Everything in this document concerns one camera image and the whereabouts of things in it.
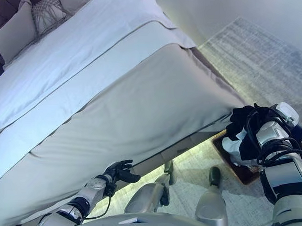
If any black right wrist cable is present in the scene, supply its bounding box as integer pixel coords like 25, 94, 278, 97
243, 105, 302, 170

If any brown wicker basket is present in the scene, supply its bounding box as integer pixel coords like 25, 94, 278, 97
211, 128, 263, 188

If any silver robot right leg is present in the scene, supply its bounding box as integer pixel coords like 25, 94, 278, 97
192, 166, 228, 226

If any beige bed runner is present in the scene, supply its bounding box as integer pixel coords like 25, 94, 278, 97
0, 40, 252, 226

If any white garment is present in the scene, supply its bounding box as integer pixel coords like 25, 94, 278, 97
221, 132, 247, 164

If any white duvet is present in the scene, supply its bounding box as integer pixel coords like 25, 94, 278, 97
0, 0, 200, 140

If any dark robot left hand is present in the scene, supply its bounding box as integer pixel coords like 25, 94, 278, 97
103, 159, 142, 185

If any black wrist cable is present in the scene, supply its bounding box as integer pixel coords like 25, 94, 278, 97
243, 105, 302, 170
86, 183, 118, 221

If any dark robot right hand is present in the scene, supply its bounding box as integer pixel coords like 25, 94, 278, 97
250, 104, 280, 130

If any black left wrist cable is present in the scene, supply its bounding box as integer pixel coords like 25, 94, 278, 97
86, 183, 118, 221

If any grey patterned cushion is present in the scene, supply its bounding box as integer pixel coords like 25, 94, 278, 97
30, 0, 68, 37

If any grey robot torso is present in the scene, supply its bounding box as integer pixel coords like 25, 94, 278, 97
45, 209, 221, 226

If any large grey area rug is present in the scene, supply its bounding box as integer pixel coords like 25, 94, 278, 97
81, 14, 302, 226

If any black garment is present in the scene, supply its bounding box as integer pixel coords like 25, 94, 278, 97
225, 102, 302, 163

